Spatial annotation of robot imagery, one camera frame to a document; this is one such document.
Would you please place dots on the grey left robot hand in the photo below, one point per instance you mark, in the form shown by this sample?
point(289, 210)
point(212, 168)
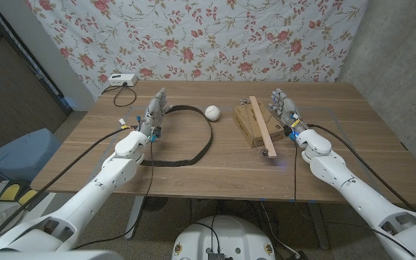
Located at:
point(153, 115)

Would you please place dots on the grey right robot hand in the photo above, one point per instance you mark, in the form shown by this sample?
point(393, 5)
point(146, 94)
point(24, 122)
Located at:
point(287, 110)

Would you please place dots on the wooden bar with metal clips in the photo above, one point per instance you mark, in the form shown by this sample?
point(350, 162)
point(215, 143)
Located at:
point(264, 130)

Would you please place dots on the dark leather belt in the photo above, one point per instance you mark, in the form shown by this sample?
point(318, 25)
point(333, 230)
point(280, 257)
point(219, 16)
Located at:
point(172, 163)

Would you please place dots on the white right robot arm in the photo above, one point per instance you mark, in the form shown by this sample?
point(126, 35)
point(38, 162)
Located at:
point(359, 195)

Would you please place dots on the white robot shoulder housing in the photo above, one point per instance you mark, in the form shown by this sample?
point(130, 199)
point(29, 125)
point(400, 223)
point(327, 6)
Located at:
point(49, 255)

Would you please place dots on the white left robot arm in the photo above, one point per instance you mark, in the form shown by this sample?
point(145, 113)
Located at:
point(85, 202)

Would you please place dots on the brown cardboard box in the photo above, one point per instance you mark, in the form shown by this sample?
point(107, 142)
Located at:
point(249, 126)

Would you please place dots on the white baseball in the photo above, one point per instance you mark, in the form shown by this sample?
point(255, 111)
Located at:
point(212, 113)

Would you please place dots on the black round object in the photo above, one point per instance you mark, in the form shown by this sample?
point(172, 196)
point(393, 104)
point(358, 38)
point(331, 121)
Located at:
point(155, 203)

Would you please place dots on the floral backdrop cloth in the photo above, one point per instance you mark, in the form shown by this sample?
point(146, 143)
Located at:
point(193, 36)

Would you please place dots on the grey table leg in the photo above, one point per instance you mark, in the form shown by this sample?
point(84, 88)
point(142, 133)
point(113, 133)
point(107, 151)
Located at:
point(134, 216)
point(318, 227)

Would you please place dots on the blue stool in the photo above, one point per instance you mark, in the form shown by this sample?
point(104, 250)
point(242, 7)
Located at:
point(20, 155)

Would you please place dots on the white robot torso dome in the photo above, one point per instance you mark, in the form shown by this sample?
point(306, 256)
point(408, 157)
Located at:
point(226, 238)

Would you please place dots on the yellow black foot pedal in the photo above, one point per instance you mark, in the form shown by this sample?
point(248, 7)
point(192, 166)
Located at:
point(9, 193)
point(27, 196)

